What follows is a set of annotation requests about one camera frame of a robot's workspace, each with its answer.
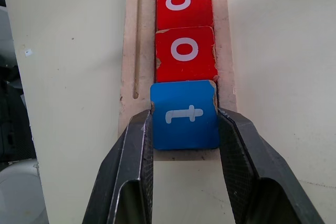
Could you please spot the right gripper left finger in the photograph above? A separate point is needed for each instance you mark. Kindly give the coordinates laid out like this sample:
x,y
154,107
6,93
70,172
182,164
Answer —
x,y
123,169

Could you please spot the blue letter t block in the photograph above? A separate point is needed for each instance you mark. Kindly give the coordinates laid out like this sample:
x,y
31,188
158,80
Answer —
x,y
183,129

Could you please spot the red letter b block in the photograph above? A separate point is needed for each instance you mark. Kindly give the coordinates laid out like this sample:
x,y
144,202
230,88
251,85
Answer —
x,y
183,11

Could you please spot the silver right robot leg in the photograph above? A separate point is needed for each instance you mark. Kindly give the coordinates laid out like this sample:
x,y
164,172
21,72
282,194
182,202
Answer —
x,y
15,195

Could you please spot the wooden letter tray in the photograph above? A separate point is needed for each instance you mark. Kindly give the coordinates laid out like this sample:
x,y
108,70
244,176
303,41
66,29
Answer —
x,y
131,51

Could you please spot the red letter o block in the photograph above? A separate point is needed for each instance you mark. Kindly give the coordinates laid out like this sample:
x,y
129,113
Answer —
x,y
183,64

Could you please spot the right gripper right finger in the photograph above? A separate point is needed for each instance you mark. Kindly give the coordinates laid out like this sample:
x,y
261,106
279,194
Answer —
x,y
249,161

